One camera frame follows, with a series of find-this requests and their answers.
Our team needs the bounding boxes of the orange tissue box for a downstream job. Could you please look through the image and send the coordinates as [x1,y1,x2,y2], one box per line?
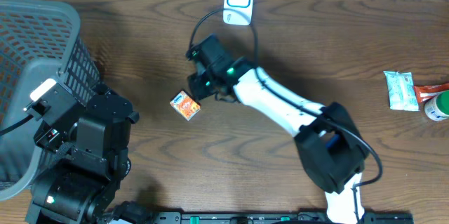
[170,91,201,121]

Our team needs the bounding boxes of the teal snack pack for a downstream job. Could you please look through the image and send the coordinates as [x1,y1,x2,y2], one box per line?
[384,71,419,112]

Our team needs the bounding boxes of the orange candy bar wrapper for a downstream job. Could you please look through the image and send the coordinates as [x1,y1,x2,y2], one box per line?
[413,83,449,103]

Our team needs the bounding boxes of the green lid jar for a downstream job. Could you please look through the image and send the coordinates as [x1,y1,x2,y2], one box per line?
[424,91,449,121]

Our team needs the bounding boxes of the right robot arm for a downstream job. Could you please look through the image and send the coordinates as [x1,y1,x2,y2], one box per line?
[186,35,368,223]

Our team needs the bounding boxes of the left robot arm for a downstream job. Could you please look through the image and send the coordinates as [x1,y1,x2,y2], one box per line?
[25,83,140,223]

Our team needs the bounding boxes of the white barcode scanner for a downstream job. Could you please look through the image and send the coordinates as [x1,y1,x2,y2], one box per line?
[223,0,254,26]

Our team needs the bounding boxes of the grey plastic basket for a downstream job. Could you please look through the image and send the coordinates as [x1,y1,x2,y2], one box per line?
[1,0,100,201]

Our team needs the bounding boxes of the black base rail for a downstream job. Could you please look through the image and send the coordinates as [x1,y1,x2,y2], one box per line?
[105,210,415,224]

